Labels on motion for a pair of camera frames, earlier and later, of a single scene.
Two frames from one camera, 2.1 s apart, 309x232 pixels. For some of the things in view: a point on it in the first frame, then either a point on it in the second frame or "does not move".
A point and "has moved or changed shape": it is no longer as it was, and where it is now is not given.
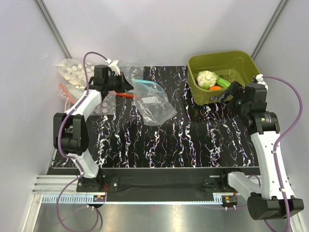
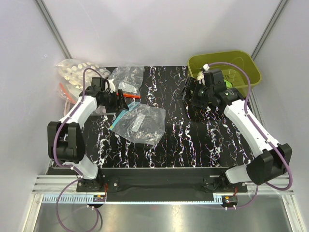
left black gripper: (124, 84) to (120, 102)
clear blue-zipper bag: (152, 106) to (142, 123)
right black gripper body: (240, 106) to (201, 95)
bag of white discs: (73, 70) does not move
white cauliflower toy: (206, 79) has moved or changed shape
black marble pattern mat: (201, 136) does not move
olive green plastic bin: (235, 66) does not move
